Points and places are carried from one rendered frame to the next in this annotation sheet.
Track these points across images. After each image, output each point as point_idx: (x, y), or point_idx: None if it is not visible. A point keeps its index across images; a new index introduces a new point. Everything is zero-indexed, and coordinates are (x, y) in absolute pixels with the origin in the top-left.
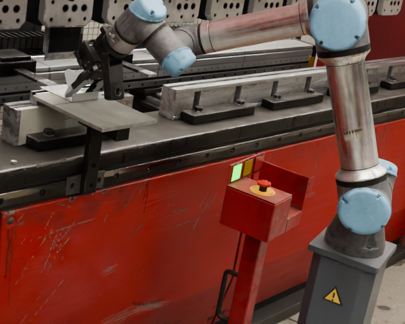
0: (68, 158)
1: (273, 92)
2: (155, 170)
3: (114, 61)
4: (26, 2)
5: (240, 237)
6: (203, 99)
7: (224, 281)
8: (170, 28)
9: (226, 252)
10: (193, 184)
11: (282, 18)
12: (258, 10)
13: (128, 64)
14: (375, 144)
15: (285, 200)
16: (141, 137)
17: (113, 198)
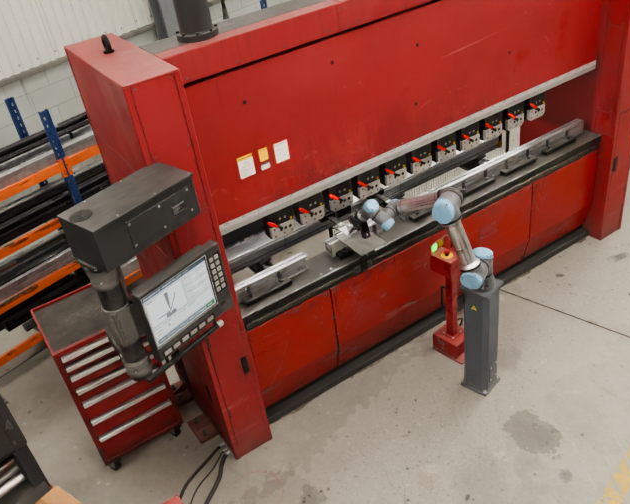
0: (353, 261)
1: (463, 185)
2: (396, 251)
3: (363, 223)
4: (323, 207)
5: None
6: None
7: (441, 290)
8: (381, 212)
9: None
10: (419, 249)
11: (428, 200)
12: (441, 158)
13: (380, 197)
14: (471, 253)
15: (457, 259)
16: (387, 238)
17: (378, 268)
